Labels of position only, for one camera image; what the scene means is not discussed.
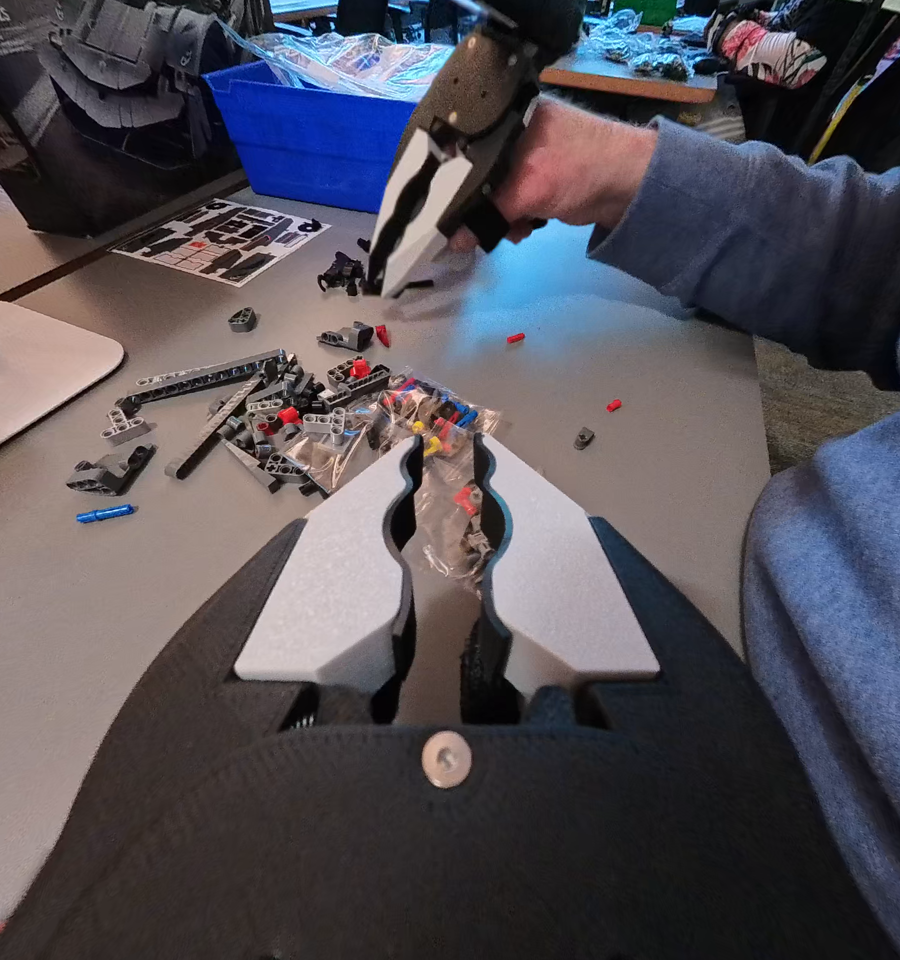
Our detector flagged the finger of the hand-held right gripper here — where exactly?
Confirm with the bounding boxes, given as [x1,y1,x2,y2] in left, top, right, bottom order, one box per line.
[378,153,475,301]
[365,127,451,297]

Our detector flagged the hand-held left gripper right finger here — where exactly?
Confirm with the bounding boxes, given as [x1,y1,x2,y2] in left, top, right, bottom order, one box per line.
[465,431,661,725]

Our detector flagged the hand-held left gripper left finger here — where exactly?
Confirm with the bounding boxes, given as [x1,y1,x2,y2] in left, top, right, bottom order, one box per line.
[234,433,425,725]

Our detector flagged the black lego claw assembly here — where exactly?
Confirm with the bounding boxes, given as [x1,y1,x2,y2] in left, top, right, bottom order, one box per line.
[316,251,369,295]

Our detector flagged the small bag of red pieces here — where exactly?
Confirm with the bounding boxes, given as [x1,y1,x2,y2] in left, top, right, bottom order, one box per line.
[412,461,549,597]

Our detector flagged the pile of lego pieces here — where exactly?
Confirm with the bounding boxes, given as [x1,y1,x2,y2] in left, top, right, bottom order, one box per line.
[101,348,395,500]

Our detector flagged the small bag of blue pieces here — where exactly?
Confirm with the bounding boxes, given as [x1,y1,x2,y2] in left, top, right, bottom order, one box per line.
[360,367,507,481]

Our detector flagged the person's right forearm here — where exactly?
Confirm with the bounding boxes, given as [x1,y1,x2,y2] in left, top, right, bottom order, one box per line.
[588,116,900,391]

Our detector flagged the grey lego block piece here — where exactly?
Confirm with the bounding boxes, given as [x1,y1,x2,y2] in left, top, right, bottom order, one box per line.
[317,321,376,352]

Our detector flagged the heap of bagged lego parts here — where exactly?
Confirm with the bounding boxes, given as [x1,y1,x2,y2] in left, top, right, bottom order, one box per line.
[577,7,710,80]

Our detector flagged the dark grey angled lego piece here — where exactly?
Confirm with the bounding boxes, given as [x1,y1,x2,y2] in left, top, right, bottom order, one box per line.
[66,444,159,498]

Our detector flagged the dark lego box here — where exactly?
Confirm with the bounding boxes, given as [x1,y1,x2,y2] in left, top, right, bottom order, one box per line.
[0,0,245,237]

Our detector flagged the person's right hand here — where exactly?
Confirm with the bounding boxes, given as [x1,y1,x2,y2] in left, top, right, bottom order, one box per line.
[450,97,660,252]

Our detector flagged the blue plastic bin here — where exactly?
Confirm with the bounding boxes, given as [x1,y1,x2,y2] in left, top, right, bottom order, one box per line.
[202,60,421,215]

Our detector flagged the crumpled clear plastic bags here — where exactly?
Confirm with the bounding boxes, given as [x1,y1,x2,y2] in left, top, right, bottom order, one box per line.
[217,15,459,102]

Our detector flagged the wooden table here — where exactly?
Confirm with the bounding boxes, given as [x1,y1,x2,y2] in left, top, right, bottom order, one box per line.
[540,26,721,105]

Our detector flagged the sticker sheet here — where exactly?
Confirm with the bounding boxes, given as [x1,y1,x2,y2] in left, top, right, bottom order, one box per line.
[111,197,331,288]

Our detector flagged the floral garment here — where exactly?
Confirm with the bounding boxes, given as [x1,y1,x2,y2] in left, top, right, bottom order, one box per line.
[708,11,830,91]

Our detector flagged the white folding stand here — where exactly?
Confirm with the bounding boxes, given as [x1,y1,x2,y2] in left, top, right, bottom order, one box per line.
[0,300,126,466]

